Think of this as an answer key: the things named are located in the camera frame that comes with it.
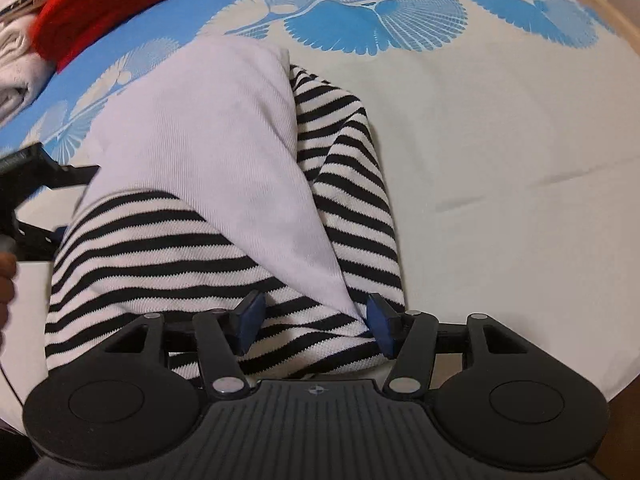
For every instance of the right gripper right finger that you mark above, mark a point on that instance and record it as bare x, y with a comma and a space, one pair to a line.
391, 329

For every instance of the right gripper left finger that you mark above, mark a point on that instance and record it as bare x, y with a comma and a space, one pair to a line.
240, 326

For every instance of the black white striped garment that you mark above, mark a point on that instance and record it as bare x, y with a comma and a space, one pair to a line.
228, 170

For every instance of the person left hand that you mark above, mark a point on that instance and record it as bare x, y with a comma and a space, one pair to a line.
8, 271

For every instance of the cream folded blanket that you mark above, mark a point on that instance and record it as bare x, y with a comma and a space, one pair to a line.
24, 73

